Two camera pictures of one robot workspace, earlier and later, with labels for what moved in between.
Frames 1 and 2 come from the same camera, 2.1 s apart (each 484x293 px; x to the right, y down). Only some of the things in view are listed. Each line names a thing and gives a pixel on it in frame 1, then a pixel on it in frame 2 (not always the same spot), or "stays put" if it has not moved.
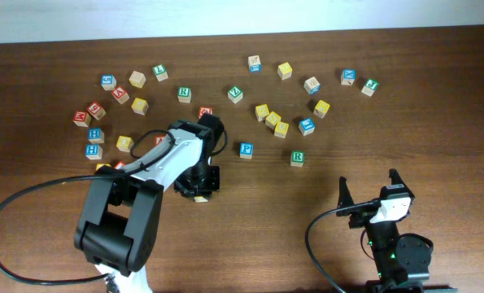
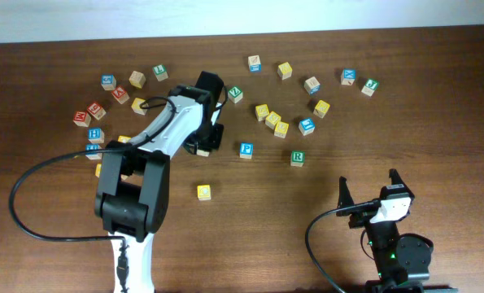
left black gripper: x=201 y=184 to x=208 y=137
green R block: x=297 y=158 stays put
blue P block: x=246 y=150 stays put
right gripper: x=364 y=216 stays put
